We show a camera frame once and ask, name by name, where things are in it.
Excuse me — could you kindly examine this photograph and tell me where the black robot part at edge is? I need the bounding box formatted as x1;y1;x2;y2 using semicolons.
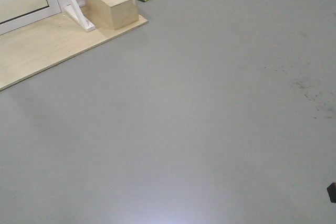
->
327;182;336;203

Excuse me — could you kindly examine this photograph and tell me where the light wooden box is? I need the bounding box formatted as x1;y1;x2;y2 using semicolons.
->
85;0;139;30

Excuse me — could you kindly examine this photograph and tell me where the light wooden platform board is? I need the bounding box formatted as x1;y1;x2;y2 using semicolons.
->
1;6;148;90

